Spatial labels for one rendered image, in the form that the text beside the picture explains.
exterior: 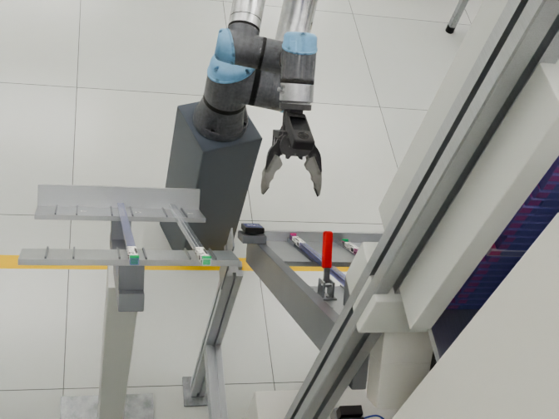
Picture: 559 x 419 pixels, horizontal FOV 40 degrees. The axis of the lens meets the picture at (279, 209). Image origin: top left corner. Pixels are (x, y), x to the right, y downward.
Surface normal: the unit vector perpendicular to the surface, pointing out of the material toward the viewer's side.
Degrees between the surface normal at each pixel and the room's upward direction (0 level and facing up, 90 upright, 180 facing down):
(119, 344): 90
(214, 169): 90
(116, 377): 90
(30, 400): 0
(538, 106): 90
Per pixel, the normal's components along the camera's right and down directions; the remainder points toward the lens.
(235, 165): 0.45, 0.75
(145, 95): 0.21, -0.61
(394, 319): 0.13, 0.79
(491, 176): -0.97, -0.03
